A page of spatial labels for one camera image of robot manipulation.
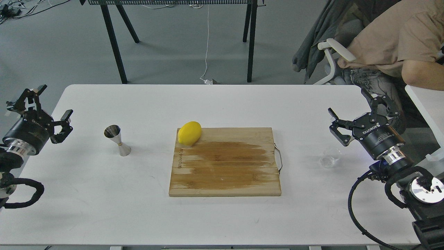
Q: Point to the black metal table frame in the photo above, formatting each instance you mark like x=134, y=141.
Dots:
x=132, y=41

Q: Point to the white side table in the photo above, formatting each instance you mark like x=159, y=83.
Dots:
x=430, y=103

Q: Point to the clear glass measuring cup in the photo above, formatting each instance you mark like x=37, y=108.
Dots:
x=330, y=157

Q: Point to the person in tan shirt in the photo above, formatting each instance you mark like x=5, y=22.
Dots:
x=403, y=42

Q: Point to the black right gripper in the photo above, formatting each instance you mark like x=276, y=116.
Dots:
x=376, y=133

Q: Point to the wooden cutting board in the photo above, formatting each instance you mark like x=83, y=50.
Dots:
x=226, y=162

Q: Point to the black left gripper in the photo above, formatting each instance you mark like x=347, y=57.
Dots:
x=30, y=133

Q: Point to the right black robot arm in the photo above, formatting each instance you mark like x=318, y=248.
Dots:
x=405, y=185

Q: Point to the steel double jigger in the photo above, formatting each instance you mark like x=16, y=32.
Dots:
x=113, y=132

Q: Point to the grey jacket on chair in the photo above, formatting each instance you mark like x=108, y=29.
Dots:
x=341, y=20

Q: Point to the white office chair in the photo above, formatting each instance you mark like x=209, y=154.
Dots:
x=334, y=76

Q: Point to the yellow lemon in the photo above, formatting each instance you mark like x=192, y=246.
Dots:
x=189, y=133

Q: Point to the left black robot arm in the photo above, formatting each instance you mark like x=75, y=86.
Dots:
x=9, y=183

